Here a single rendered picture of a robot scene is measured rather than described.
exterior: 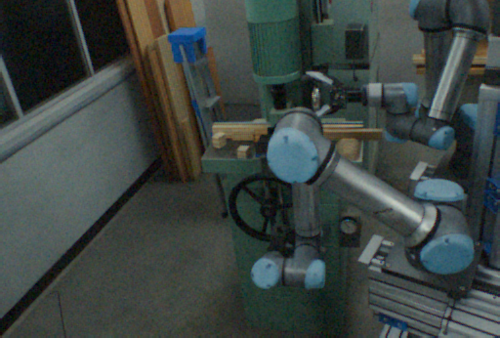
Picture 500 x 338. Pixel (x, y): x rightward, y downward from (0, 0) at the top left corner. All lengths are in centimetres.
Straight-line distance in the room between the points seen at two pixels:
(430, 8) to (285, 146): 74
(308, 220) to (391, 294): 35
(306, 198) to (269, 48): 59
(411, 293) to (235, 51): 330
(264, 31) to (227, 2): 269
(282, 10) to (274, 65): 19
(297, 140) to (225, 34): 342
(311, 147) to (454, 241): 38
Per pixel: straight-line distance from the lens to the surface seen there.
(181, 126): 324
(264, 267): 127
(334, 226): 184
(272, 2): 159
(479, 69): 363
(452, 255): 117
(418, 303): 148
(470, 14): 151
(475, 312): 141
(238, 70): 444
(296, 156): 102
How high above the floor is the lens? 175
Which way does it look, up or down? 28 degrees down
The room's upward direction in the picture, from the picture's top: 7 degrees counter-clockwise
